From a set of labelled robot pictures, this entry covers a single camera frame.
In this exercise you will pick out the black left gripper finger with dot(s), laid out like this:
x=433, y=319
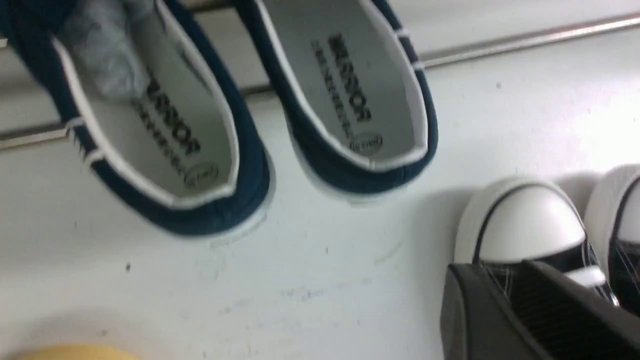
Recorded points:
x=546, y=316

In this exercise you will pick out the navy slip-on shoe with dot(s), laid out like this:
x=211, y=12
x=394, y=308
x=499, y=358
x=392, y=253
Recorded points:
x=151, y=107
x=357, y=104

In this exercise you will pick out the stainless steel shoe rack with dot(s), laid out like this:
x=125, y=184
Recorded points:
x=440, y=36

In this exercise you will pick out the left black canvas sneaker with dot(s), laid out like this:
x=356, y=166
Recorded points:
x=527, y=219

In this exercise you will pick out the black canvas sneaker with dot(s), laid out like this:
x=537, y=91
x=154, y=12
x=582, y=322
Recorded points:
x=527, y=219
x=612, y=222

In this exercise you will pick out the right black canvas sneaker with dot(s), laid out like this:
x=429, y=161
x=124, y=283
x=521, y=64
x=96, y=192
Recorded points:
x=612, y=222

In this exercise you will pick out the right yellow slide sandal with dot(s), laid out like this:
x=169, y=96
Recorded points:
x=76, y=352

